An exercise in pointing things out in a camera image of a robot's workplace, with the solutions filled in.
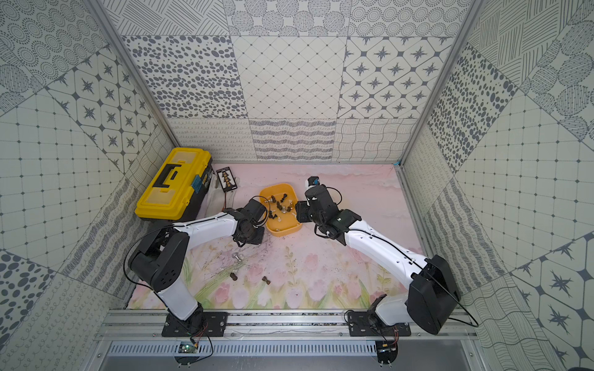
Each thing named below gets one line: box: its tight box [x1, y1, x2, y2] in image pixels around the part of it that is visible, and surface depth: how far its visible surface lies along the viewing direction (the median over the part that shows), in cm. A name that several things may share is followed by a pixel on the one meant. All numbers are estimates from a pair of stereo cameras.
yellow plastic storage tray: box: [259, 183, 303, 238], surface depth 103 cm
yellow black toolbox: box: [134, 146, 215, 225], surface depth 91 cm
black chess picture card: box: [215, 166, 238, 193], surface depth 113 cm
